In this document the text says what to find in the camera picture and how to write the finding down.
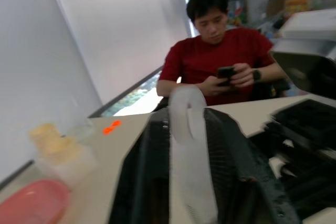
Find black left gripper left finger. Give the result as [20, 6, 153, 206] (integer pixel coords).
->
[108, 108, 172, 224]

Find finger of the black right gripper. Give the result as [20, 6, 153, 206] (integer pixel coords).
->
[270, 99, 336, 141]

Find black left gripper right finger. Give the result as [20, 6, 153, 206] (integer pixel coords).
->
[203, 108, 301, 224]

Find white plastic syringe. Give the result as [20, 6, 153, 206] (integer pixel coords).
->
[169, 86, 219, 224]

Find black smartphone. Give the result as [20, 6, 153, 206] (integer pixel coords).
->
[216, 66, 236, 87]

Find pink plastic cup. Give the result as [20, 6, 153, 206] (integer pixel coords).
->
[0, 179, 70, 224]

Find man's left hand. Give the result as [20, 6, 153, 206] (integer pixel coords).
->
[230, 63, 255, 89]

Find man's right hand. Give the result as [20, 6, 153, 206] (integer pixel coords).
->
[203, 75, 233, 97]

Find dark device with silver rim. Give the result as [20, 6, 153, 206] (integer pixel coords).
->
[270, 50, 336, 97]

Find orange tape mark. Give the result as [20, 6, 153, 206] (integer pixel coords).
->
[102, 120, 122, 136]

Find clear bottle with yellow cap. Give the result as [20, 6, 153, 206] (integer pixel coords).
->
[28, 122, 61, 154]
[35, 136, 100, 191]

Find white box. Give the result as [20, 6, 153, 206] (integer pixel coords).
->
[277, 8, 336, 40]

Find man in red shirt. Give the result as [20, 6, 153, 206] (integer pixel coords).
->
[156, 0, 289, 107]

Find yellow snack packages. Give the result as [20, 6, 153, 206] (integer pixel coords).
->
[284, 0, 311, 13]

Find brown cardboard box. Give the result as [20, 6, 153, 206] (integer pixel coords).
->
[267, 0, 286, 17]

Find colourful poster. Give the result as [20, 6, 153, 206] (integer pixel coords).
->
[227, 0, 248, 26]

